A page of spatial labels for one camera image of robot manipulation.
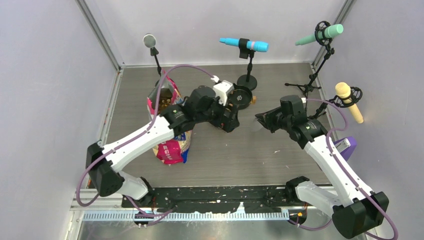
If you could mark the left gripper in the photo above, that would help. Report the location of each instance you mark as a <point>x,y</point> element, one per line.
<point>227,123</point>

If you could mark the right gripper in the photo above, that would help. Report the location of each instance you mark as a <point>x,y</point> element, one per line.
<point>266,119</point>

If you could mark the purple metronome box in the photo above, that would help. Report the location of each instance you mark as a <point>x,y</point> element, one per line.
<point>346,146</point>

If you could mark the yellow microphone tripod stand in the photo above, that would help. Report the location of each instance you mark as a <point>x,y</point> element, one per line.
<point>337,102</point>

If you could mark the round silver microphone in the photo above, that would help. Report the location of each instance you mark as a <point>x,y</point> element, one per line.
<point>149,41</point>

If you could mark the clear plastic scoop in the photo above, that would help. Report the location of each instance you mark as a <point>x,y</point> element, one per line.
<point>256,125</point>

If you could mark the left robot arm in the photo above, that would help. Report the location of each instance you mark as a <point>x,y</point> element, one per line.
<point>105,164</point>

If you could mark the green microphone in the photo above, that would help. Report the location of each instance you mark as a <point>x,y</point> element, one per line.
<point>326,33</point>

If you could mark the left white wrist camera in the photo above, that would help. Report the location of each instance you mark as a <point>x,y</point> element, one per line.
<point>222,89</point>

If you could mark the green microphone tripod stand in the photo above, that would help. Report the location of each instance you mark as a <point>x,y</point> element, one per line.
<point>309,88</point>

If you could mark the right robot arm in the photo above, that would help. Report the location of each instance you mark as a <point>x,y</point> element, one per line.
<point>354,207</point>

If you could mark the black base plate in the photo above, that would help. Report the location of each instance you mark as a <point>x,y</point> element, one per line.
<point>220,199</point>

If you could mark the yellow microphone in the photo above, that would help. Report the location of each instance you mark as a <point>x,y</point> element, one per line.
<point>346,94</point>

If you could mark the far black pet bowl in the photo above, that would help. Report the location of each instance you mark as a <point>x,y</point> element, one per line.
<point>241,97</point>

